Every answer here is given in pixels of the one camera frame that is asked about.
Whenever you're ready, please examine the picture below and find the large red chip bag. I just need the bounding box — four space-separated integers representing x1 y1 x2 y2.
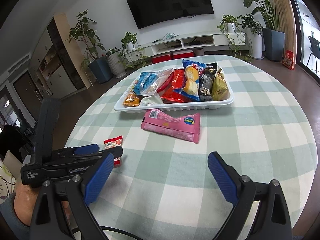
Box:
157 72 190 103

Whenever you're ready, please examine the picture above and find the white plastic tray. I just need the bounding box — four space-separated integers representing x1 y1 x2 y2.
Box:
114 59 234 113

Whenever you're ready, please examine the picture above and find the orange cartoon snack packet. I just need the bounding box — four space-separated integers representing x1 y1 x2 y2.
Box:
123 90 140 107

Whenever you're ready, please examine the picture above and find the large leaf plant blue pot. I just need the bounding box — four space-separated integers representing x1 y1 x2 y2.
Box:
243 0 285 62

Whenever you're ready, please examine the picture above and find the black wall television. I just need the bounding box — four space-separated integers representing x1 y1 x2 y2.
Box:
126 0 214 29

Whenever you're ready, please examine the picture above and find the trailing plant on console right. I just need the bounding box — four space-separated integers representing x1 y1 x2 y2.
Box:
217 14 252 63

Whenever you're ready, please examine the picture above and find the plant in tall white pot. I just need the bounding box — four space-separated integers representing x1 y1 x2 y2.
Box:
238 14 264 60

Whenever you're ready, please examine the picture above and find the gold snack packet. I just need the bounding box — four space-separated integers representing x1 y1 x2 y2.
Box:
212 68 229 101

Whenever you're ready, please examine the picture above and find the plant in white ribbed pot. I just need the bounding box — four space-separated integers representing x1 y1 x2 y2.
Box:
106 47 126 79

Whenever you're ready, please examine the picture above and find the red bag on floor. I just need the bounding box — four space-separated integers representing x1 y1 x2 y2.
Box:
282 50 295 70

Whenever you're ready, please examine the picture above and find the black snack packet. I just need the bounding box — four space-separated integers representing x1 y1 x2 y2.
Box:
199 62 217 102

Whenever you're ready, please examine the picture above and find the clear orange cat packet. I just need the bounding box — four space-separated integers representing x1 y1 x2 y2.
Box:
142 68 174 96

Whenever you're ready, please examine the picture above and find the pale green snack bag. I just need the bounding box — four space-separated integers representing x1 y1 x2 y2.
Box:
139 92 164 106

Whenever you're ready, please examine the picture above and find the white tv console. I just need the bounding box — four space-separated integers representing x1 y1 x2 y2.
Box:
127 31 247 63

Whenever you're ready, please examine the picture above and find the tall plant in blue pot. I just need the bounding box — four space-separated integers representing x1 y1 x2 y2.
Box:
68 9 112 84

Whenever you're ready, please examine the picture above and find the left red storage box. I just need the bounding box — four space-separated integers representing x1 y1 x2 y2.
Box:
151 53 171 64

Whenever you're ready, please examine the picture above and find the trailing plant on console left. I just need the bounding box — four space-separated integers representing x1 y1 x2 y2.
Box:
118 32 149 69

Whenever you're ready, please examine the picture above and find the pink wafer packet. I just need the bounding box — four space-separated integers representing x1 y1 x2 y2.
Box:
141 109 201 144

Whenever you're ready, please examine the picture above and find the trailing plant on console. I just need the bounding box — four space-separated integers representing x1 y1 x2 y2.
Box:
118 32 149 69
217 14 252 63

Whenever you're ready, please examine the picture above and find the black balcony chair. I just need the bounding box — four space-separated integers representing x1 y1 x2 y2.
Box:
307 36 320 73

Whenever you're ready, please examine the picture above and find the person's left hand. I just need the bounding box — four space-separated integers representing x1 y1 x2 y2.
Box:
14 182 40 226

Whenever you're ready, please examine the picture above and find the right red storage box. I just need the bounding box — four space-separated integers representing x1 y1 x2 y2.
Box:
172 50 195 59

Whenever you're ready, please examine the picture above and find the small dark red packet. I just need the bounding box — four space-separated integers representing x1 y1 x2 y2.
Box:
171 69 184 90

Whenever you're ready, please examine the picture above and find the blue cake packet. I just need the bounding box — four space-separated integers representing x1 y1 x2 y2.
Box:
180 59 206 102

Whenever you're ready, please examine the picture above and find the blue snack bag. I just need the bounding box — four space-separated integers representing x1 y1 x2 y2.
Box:
133 72 158 95

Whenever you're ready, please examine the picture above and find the small grey pot under console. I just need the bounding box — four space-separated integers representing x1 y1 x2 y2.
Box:
193 48 205 56

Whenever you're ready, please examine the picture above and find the small red white candy packet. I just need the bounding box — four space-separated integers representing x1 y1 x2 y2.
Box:
104 135 123 167

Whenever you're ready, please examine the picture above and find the red storage box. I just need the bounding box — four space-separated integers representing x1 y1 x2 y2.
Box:
172 50 195 59
151 53 171 64

